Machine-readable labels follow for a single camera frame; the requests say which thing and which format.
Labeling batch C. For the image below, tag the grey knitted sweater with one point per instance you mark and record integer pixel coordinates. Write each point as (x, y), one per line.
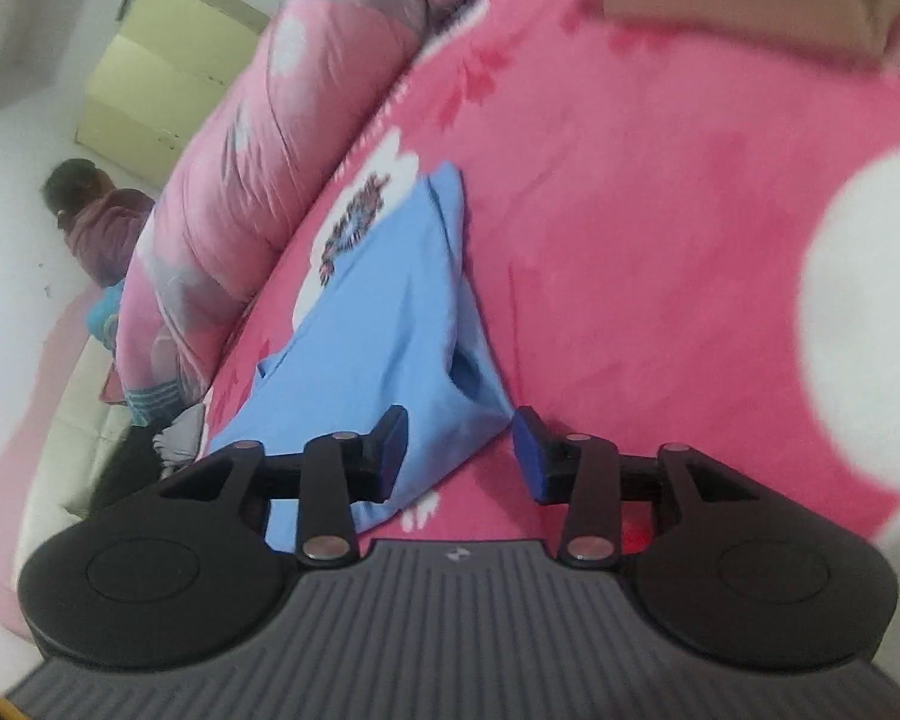
(184, 439)

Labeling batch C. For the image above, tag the cream padded headboard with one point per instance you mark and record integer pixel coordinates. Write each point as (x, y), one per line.
(67, 427)

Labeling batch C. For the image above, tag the yellow cabinet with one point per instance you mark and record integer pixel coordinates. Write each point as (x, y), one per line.
(157, 90)

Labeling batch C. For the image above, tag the blue shirt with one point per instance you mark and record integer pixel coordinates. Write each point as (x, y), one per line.
(390, 300)

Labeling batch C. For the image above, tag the teal printed pillow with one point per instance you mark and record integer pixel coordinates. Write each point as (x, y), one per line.
(105, 315)

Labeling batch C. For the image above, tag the pink and grey quilt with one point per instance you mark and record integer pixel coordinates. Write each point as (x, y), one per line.
(270, 150)

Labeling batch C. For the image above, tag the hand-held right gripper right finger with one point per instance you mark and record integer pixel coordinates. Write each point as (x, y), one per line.
(529, 457)

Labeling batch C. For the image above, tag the pink floral blanket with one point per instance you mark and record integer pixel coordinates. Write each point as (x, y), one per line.
(645, 240)

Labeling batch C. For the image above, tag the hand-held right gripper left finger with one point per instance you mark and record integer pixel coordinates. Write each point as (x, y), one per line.
(394, 454)

